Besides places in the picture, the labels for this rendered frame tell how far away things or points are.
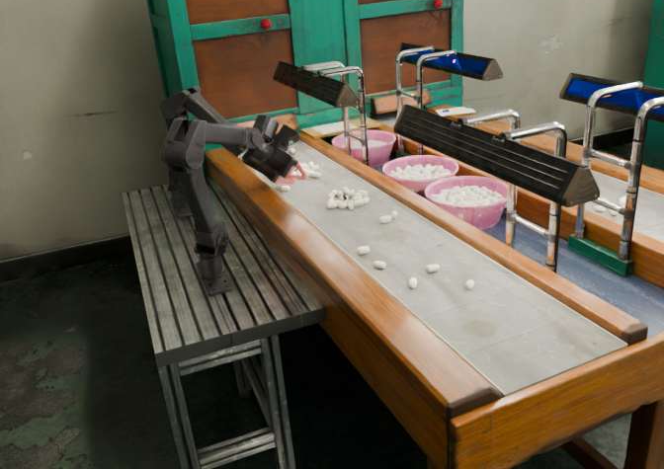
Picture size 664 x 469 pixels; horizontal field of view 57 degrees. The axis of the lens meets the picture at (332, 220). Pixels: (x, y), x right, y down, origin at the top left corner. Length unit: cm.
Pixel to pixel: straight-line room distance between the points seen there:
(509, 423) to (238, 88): 187
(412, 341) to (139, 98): 248
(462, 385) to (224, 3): 188
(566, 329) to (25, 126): 280
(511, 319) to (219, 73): 168
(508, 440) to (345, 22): 200
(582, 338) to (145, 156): 266
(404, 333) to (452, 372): 15
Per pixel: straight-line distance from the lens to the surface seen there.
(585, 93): 189
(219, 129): 166
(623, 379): 136
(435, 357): 121
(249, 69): 265
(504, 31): 420
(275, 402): 166
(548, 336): 134
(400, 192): 198
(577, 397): 128
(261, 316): 155
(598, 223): 179
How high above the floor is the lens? 149
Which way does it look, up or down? 24 degrees down
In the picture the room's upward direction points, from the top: 5 degrees counter-clockwise
